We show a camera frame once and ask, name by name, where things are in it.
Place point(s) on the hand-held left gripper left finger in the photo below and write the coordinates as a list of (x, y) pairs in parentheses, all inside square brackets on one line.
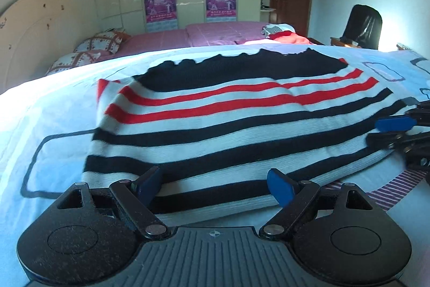
[(149, 184)]

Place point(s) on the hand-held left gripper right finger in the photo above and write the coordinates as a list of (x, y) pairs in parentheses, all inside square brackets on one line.
[(280, 186)]

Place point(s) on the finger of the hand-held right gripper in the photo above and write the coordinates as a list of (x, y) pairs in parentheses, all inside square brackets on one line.
[(386, 140), (393, 124)]

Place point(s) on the striped knit sweater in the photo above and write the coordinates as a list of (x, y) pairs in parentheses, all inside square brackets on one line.
[(235, 122)]

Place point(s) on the red and white clothes pile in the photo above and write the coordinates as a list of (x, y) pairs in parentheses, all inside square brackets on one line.
[(285, 34)]

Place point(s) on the black office chair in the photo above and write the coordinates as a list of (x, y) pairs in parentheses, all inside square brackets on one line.
[(364, 26)]

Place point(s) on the pink bedsheet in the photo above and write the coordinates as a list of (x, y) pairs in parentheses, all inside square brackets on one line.
[(201, 34)]

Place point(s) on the cream wooden headboard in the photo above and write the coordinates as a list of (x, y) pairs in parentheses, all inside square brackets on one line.
[(33, 28)]

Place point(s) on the purple wall poster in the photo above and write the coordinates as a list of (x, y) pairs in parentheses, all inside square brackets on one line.
[(160, 4), (221, 1)]

